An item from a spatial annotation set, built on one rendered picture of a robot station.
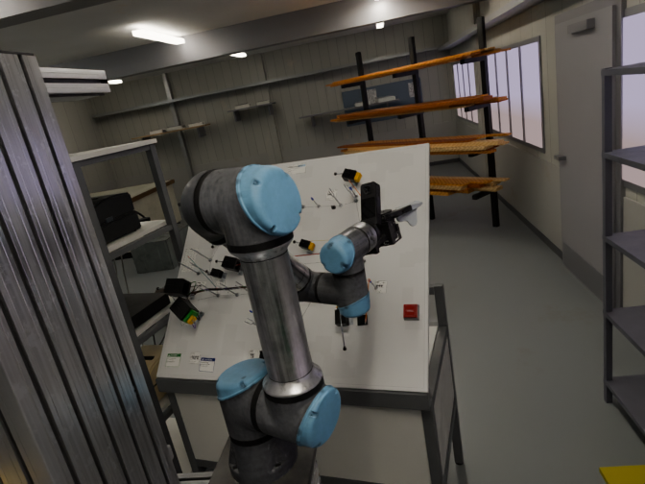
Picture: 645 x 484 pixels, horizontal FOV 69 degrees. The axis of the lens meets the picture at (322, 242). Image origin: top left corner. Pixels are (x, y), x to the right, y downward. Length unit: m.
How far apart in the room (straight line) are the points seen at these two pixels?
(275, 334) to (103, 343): 0.28
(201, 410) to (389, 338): 0.94
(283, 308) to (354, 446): 1.26
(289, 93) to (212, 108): 1.81
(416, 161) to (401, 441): 1.11
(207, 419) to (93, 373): 1.50
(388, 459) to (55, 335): 1.50
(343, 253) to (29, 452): 0.63
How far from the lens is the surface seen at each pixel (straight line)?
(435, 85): 10.82
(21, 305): 0.72
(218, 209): 0.78
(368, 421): 1.92
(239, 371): 1.03
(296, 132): 10.96
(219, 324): 2.12
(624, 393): 3.04
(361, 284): 1.06
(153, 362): 2.45
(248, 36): 7.02
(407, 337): 1.78
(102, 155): 2.14
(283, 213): 0.76
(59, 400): 0.77
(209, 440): 2.37
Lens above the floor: 1.89
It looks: 17 degrees down
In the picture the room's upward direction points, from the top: 11 degrees counter-clockwise
